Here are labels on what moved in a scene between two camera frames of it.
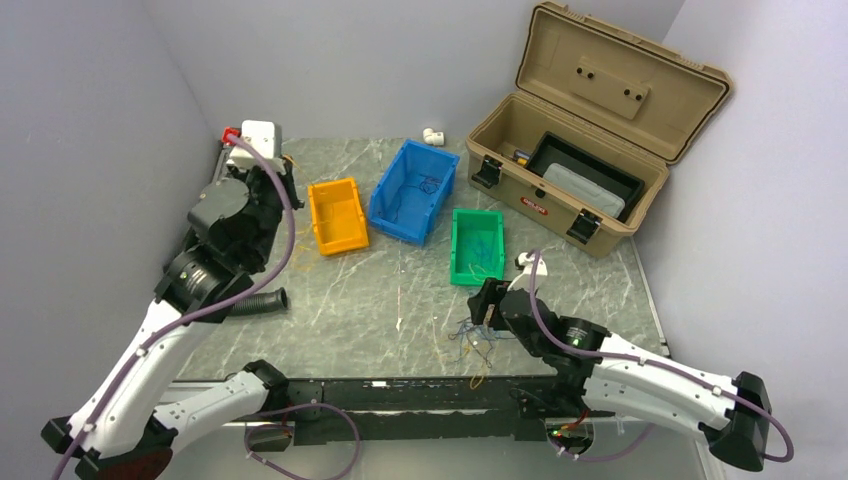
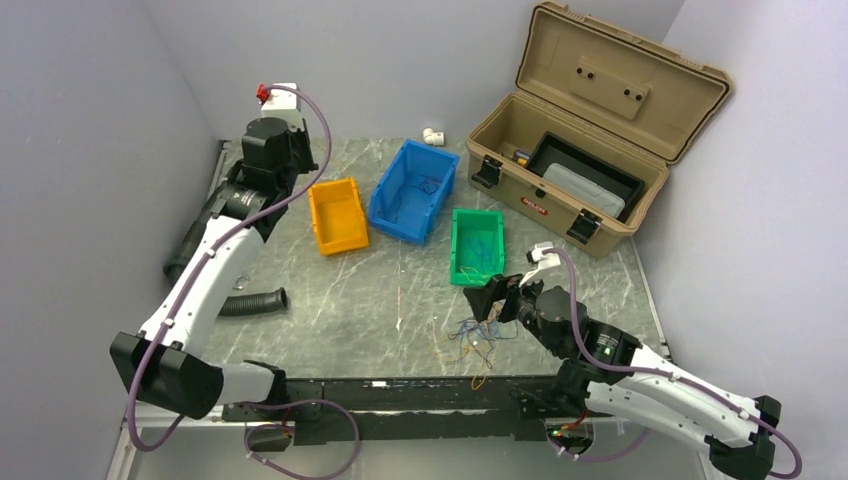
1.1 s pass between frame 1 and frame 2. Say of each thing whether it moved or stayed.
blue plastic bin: stayed
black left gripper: moved
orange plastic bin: stayed
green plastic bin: stayed
